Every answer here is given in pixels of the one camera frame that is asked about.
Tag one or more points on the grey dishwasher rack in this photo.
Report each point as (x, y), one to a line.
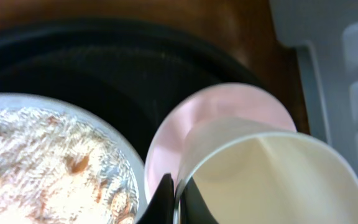
(324, 34)

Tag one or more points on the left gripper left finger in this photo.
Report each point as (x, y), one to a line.
(161, 206)

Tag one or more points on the round black serving tray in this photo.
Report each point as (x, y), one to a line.
(129, 73)

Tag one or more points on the pink saucer bowl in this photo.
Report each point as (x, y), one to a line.
(214, 102)

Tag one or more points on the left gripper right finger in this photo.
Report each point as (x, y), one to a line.
(193, 209)

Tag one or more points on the grey plate with food scraps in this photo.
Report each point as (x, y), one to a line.
(62, 164)

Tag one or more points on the cream paper cup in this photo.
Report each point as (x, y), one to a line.
(249, 172)

